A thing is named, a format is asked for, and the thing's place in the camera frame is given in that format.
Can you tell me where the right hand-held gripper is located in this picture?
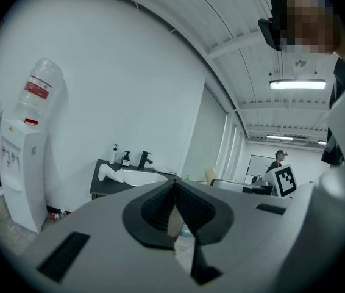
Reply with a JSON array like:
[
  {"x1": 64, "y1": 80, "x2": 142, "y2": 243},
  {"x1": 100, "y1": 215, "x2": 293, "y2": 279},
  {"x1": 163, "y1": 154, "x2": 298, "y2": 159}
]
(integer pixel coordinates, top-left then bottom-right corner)
[{"x1": 241, "y1": 163, "x2": 297, "y2": 198}]

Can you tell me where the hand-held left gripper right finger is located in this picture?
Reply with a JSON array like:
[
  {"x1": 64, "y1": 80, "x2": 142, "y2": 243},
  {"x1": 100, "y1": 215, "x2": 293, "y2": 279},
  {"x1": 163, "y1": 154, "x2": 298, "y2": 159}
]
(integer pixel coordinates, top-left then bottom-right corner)
[{"x1": 174, "y1": 180, "x2": 293, "y2": 293}]

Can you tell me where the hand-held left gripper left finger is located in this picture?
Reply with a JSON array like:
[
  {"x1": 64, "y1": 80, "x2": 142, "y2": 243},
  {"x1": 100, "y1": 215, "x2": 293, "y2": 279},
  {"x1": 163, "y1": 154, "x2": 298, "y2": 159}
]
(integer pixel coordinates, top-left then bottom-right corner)
[{"x1": 16, "y1": 180, "x2": 204, "y2": 293}]

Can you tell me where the whiteboard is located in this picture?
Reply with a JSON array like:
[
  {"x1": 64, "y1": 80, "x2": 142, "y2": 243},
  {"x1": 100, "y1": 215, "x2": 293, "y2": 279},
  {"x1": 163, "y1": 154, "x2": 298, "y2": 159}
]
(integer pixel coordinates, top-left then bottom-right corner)
[{"x1": 244, "y1": 154, "x2": 276, "y2": 185}]

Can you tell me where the black vanity counter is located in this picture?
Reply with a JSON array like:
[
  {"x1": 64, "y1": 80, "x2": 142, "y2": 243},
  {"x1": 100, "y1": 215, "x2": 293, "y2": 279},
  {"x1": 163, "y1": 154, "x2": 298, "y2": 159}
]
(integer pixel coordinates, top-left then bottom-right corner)
[{"x1": 90, "y1": 159, "x2": 179, "y2": 200}]

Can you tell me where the beige chair back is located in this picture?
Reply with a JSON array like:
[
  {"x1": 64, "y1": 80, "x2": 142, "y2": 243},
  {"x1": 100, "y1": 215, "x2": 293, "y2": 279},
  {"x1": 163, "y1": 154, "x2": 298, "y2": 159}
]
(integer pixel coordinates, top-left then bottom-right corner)
[{"x1": 204, "y1": 167, "x2": 217, "y2": 186}]

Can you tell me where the white curved plastic object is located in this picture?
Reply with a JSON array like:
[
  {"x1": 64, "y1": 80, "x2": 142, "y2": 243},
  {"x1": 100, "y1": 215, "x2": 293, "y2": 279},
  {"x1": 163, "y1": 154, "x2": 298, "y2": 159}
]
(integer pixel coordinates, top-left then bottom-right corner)
[{"x1": 98, "y1": 163, "x2": 128, "y2": 183}]

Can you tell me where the white sink basin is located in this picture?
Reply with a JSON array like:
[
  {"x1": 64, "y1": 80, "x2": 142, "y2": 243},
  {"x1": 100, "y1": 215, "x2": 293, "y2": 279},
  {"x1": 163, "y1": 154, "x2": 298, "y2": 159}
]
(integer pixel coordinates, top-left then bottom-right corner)
[{"x1": 116, "y1": 168, "x2": 169, "y2": 187}]

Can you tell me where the white pump bottle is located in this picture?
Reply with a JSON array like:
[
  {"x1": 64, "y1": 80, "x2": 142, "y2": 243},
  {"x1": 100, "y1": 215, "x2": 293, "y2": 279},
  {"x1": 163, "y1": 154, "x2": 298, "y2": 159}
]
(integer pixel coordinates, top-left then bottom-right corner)
[{"x1": 108, "y1": 143, "x2": 119, "y2": 165}]

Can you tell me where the black faucet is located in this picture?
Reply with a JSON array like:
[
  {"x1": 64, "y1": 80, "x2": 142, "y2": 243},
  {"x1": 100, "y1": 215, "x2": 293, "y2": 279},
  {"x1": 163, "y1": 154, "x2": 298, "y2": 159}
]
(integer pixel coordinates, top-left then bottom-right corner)
[{"x1": 138, "y1": 150, "x2": 154, "y2": 170}]

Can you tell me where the white water dispenser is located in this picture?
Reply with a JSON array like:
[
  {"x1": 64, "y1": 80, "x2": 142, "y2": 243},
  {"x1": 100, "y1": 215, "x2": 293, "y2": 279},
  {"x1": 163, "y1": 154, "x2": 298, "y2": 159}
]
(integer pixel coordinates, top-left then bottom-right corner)
[{"x1": 0, "y1": 119, "x2": 49, "y2": 234}]

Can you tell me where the person's dark shirt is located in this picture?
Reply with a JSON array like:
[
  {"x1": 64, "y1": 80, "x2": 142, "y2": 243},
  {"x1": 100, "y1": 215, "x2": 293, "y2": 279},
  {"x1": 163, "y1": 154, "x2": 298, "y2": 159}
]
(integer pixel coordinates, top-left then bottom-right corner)
[{"x1": 321, "y1": 38, "x2": 345, "y2": 167}]

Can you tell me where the person's head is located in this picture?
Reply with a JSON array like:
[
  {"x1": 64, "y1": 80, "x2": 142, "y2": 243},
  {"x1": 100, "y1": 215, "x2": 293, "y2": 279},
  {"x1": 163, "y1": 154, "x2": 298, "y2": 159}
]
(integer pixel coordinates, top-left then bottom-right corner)
[{"x1": 271, "y1": 0, "x2": 343, "y2": 55}]

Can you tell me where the clear water jug red label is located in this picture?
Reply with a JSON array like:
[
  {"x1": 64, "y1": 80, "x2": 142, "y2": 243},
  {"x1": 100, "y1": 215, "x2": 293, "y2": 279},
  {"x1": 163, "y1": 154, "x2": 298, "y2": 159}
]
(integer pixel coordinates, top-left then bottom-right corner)
[{"x1": 15, "y1": 57, "x2": 64, "y2": 126}]

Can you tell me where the black head-worn camera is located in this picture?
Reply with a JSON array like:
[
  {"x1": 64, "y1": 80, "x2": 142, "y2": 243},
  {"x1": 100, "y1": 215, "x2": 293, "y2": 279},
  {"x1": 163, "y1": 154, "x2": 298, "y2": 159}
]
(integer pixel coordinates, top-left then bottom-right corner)
[{"x1": 257, "y1": 16, "x2": 283, "y2": 52}]

